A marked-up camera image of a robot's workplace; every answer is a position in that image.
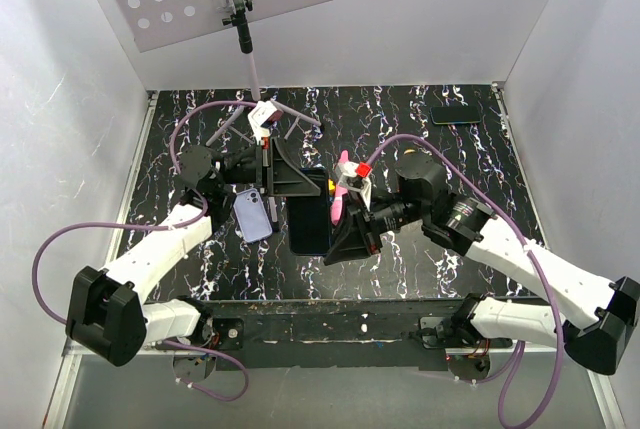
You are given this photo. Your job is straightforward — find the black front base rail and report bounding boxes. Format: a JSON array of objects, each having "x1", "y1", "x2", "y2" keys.
[{"x1": 196, "y1": 298, "x2": 514, "y2": 371}]

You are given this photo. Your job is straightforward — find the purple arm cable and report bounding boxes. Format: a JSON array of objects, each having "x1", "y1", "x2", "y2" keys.
[
  {"x1": 369, "y1": 133, "x2": 566, "y2": 429},
  {"x1": 32, "y1": 101, "x2": 250, "y2": 402}
]

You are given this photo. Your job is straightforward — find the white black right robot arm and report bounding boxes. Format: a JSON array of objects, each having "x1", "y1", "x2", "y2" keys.
[{"x1": 323, "y1": 152, "x2": 639, "y2": 375}]

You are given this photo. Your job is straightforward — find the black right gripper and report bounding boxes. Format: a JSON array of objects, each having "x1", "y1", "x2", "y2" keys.
[{"x1": 320, "y1": 189, "x2": 427, "y2": 263}]

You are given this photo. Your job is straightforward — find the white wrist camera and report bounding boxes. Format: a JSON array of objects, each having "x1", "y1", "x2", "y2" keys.
[
  {"x1": 247, "y1": 101, "x2": 283, "y2": 144},
  {"x1": 335, "y1": 161, "x2": 372, "y2": 209}
]

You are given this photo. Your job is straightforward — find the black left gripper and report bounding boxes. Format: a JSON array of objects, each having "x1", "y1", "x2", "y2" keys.
[{"x1": 218, "y1": 137, "x2": 323, "y2": 198}]

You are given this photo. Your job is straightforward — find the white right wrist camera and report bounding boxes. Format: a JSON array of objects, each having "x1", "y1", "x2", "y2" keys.
[{"x1": 335, "y1": 161, "x2": 372, "y2": 209}]

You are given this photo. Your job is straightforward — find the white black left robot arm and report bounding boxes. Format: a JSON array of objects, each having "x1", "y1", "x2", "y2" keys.
[{"x1": 65, "y1": 137, "x2": 321, "y2": 367}]

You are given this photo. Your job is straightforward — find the teal smartphone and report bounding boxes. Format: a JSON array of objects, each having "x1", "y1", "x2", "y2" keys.
[{"x1": 430, "y1": 105, "x2": 482, "y2": 125}]

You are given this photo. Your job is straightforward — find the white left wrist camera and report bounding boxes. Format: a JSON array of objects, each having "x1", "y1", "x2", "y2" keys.
[{"x1": 247, "y1": 101, "x2": 283, "y2": 144}]

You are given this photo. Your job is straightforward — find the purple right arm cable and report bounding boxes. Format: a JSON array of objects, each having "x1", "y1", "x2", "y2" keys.
[{"x1": 369, "y1": 133, "x2": 566, "y2": 429}]

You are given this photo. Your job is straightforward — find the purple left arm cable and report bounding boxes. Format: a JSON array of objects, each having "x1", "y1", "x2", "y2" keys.
[{"x1": 32, "y1": 101, "x2": 250, "y2": 402}]

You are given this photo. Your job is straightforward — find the pink marker pen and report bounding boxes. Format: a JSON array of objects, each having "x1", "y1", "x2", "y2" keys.
[{"x1": 330, "y1": 150, "x2": 351, "y2": 224}]

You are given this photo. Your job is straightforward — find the lilac phone case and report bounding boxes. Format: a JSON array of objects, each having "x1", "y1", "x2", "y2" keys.
[{"x1": 233, "y1": 189, "x2": 273, "y2": 244}]

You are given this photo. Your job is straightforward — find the lilac tripod stand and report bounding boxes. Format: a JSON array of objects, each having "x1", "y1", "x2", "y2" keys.
[{"x1": 217, "y1": 0, "x2": 324, "y2": 139}]

